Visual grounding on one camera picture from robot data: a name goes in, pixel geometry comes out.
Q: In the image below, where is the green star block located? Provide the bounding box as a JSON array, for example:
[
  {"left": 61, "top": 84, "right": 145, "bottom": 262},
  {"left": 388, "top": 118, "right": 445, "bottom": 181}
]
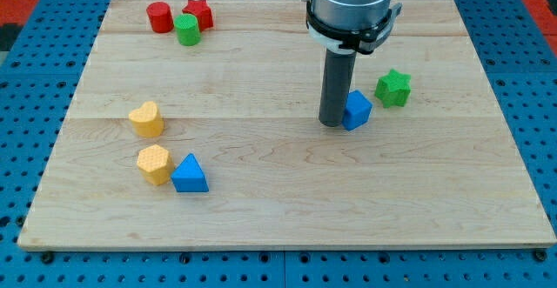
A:
[{"left": 374, "top": 69, "right": 412, "bottom": 108}]

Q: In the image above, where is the black clamp ring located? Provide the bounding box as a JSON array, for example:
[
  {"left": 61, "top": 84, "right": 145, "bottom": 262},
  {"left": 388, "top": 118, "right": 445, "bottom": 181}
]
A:
[{"left": 305, "top": 1, "right": 403, "bottom": 56}]

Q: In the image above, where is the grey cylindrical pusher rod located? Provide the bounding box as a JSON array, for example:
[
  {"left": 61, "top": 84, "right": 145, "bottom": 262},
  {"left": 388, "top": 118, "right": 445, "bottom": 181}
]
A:
[{"left": 319, "top": 50, "right": 356, "bottom": 127}]

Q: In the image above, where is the yellow hexagon block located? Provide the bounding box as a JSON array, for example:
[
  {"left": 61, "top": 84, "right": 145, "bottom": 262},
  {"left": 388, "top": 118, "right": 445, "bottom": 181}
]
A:
[{"left": 137, "top": 144, "right": 175, "bottom": 185}]

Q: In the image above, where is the red cylinder block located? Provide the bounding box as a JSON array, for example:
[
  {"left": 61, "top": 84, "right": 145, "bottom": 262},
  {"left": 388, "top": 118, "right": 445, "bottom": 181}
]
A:
[{"left": 146, "top": 2, "right": 174, "bottom": 33}]

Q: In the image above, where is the blue triangle block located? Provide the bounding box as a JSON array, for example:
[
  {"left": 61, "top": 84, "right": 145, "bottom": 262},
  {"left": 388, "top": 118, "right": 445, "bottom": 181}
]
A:
[{"left": 171, "top": 153, "right": 209, "bottom": 192}]

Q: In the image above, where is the wooden board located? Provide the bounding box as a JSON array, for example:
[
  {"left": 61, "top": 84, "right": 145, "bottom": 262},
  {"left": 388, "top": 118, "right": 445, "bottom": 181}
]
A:
[{"left": 18, "top": 0, "right": 556, "bottom": 251}]

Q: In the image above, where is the blue cube block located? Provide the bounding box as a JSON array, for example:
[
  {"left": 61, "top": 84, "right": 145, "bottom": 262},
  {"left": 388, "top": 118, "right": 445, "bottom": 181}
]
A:
[{"left": 342, "top": 90, "right": 372, "bottom": 131}]

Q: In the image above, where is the yellow heart block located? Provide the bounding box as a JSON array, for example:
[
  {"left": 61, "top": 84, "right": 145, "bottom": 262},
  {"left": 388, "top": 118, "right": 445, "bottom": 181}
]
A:
[{"left": 128, "top": 101, "right": 164, "bottom": 137}]

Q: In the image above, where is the green cylinder block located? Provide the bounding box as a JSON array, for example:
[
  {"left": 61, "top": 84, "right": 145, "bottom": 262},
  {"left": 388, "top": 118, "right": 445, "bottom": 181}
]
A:
[{"left": 174, "top": 14, "right": 201, "bottom": 46}]

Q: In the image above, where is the red star block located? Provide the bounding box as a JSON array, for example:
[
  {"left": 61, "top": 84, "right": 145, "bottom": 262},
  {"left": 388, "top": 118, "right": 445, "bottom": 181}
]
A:
[{"left": 182, "top": 0, "right": 214, "bottom": 31}]

